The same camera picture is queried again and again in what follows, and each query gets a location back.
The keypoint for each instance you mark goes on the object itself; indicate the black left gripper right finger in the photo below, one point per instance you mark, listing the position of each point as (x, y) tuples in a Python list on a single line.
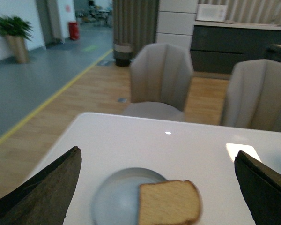
[(261, 189)]

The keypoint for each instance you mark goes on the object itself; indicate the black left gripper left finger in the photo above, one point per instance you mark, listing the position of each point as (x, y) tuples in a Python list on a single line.
[(44, 198)]

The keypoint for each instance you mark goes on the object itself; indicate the light blue round plate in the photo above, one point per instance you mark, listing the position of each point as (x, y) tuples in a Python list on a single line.
[(116, 201)]

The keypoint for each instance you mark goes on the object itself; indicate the brown bread slice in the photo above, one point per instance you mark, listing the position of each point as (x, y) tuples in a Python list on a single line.
[(174, 202)]

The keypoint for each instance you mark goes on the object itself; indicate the beige chair right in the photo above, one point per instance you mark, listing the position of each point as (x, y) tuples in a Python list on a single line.
[(253, 96)]

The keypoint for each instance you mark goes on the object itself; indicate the beige chair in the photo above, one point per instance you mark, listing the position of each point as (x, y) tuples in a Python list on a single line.
[(253, 96), (161, 76)]

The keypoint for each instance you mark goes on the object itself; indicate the dark grey counter cabinet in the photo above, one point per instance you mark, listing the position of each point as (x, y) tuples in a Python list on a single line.
[(216, 49)]

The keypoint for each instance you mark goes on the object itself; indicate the beige chair left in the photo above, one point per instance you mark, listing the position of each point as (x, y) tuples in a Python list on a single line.
[(161, 76)]

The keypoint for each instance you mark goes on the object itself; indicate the red fire extinguisher box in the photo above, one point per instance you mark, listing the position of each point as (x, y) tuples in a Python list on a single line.
[(73, 30)]

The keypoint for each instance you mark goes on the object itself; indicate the green potted plant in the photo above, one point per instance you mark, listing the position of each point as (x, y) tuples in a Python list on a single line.
[(15, 30)]

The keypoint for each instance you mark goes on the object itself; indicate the white microwave oven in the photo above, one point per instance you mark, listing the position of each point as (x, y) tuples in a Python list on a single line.
[(211, 12)]

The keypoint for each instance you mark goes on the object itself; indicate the grey striped pillar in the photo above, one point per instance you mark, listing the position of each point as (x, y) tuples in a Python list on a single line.
[(134, 26)]

